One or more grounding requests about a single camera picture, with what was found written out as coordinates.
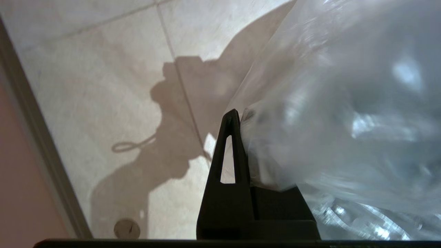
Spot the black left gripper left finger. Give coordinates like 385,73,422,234
196,109,256,240

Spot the clear plastic trash bag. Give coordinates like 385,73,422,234
226,0,441,241

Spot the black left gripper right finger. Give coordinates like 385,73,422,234
250,185,321,240

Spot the round metal floor plate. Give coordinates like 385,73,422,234
114,219,141,239

